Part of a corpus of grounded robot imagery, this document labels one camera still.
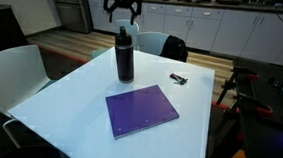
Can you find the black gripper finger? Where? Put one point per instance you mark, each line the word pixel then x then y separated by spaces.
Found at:
pixel 109 5
pixel 135 7

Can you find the black metal flask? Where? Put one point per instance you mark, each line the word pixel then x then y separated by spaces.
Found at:
pixel 125 63

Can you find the white chair with teal seat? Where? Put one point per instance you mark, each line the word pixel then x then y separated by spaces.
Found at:
pixel 131 28

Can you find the stainless steel refrigerator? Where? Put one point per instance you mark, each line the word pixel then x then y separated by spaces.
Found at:
pixel 71 7

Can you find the white chair holding bag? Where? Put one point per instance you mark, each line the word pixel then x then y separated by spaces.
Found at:
pixel 150 43

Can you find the black backpack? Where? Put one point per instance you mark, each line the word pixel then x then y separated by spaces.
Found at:
pixel 175 48

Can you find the white kitchen cabinet row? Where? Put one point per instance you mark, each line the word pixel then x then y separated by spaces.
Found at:
pixel 218 29

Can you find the purple spiral notebook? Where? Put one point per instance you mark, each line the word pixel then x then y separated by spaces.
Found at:
pixel 141 110

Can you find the black side cabinet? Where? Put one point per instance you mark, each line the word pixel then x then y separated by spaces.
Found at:
pixel 3 27

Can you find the large white plastic chair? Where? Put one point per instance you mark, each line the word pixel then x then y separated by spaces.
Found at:
pixel 11 75

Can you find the black metal stand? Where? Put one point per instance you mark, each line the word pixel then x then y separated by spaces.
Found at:
pixel 261 131

